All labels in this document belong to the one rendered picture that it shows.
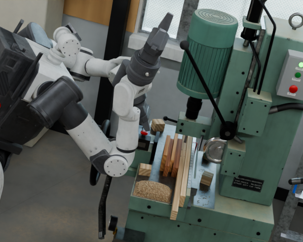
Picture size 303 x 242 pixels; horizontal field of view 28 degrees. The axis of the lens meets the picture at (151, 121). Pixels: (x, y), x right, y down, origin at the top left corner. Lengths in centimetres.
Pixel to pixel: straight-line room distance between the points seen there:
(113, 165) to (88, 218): 161
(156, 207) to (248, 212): 43
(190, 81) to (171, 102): 161
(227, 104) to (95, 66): 53
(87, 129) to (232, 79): 66
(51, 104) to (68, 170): 206
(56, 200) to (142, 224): 121
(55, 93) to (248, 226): 102
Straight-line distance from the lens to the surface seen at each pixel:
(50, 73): 196
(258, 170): 244
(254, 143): 238
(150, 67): 178
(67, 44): 200
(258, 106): 221
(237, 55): 226
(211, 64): 227
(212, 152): 237
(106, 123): 252
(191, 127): 243
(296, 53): 220
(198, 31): 223
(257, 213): 248
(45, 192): 368
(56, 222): 346
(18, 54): 193
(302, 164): 320
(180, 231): 249
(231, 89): 232
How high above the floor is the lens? 219
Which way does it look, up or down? 28 degrees down
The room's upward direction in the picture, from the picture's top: 12 degrees clockwise
